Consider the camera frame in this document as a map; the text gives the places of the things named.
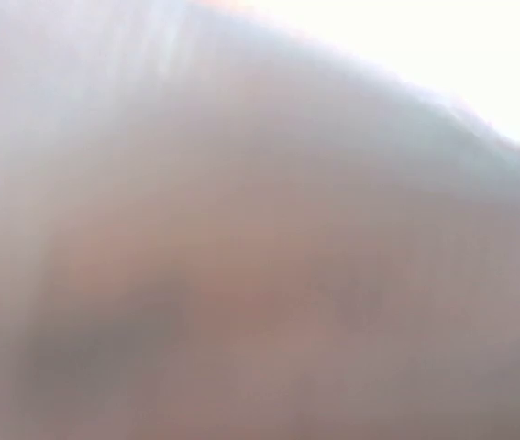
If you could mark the pink plastic bag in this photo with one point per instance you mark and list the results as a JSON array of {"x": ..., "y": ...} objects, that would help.
[{"x": 210, "y": 229}]

